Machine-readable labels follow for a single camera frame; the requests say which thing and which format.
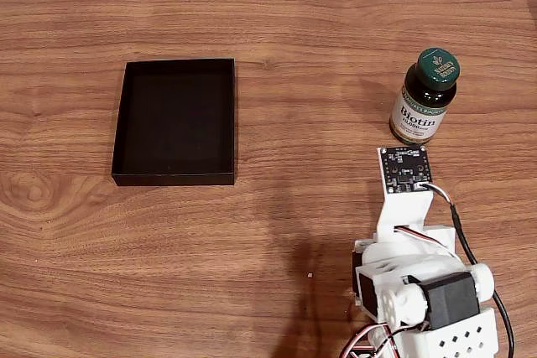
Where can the green-capped Biotin pill bottle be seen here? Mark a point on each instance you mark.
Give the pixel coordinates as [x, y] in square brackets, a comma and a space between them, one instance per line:
[415, 115]

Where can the shallow black cardboard box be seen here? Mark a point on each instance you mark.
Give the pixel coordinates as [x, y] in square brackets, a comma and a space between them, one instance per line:
[172, 123]

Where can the camera circuit board on mount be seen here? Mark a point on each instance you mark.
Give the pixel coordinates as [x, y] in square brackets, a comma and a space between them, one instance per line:
[405, 167]

